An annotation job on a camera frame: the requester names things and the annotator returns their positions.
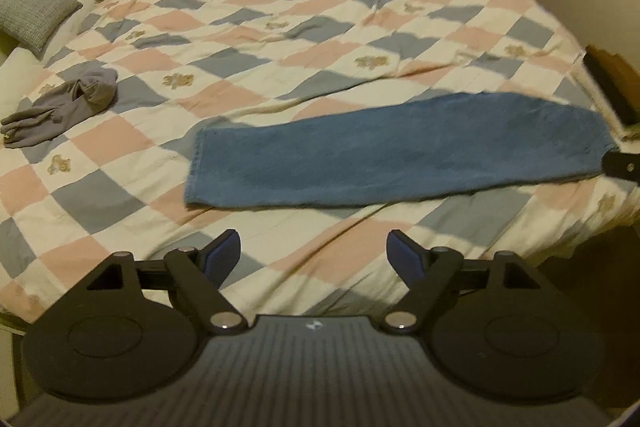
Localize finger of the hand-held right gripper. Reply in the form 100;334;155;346
602;149;640;184

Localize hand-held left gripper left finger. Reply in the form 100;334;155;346
87;229;248;335

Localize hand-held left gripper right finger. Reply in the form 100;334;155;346
382;229;546;334

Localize blue jeans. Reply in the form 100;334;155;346
184;90;617;210

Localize grey pants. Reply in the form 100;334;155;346
0;66;120;150

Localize checkered quilt bed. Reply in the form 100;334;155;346
0;0;640;324

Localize grey pillow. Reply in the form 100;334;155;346
0;0;84;58

